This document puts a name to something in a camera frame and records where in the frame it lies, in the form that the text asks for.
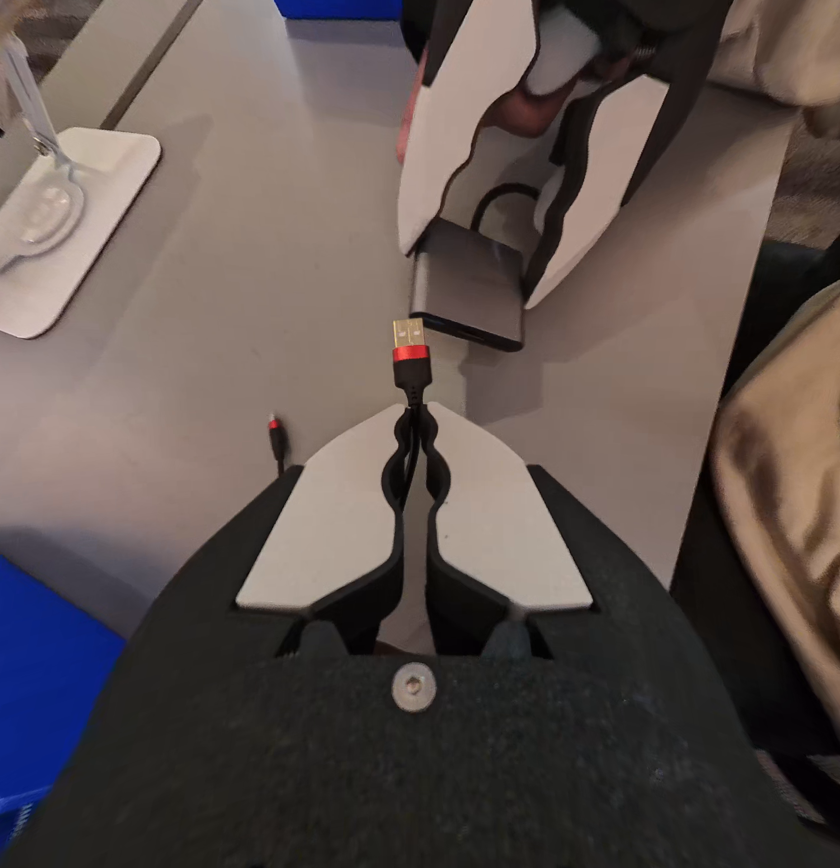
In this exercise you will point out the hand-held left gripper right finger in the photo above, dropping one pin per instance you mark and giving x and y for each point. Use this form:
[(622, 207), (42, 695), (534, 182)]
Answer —
[(508, 542)]

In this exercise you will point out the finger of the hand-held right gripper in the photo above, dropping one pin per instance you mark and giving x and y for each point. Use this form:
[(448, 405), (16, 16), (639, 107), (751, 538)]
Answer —
[(454, 102), (616, 156)]

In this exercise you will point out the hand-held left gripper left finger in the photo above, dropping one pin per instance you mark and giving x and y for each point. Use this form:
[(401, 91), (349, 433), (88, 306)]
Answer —
[(311, 536)]

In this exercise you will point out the small grey usb hub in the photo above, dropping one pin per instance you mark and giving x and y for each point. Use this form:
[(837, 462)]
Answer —
[(461, 285)]

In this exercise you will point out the blue plastic bin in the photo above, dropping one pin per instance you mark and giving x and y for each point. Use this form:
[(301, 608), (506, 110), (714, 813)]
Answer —
[(338, 8), (33, 678)]

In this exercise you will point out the person's right forearm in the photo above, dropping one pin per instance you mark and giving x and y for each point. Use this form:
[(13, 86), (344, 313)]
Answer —
[(786, 47)]

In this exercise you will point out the white and wooden book stand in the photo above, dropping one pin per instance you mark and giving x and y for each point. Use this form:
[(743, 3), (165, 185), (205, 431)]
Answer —
[(101, 224)]

